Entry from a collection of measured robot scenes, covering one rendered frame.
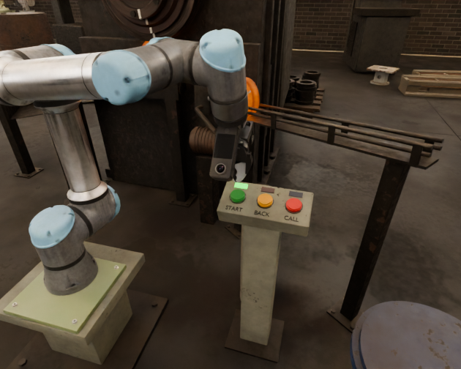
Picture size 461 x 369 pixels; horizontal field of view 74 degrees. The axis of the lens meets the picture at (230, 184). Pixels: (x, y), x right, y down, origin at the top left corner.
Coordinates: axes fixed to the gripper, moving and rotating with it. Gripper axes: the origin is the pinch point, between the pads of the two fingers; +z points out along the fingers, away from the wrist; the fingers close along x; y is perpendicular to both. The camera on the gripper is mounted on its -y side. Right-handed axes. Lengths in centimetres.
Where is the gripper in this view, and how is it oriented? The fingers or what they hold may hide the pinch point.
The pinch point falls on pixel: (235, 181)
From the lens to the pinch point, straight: 77.1
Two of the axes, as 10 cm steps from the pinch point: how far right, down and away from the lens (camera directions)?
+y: 2.6, -7.7, 5.9
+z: 1.0, 6.2, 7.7
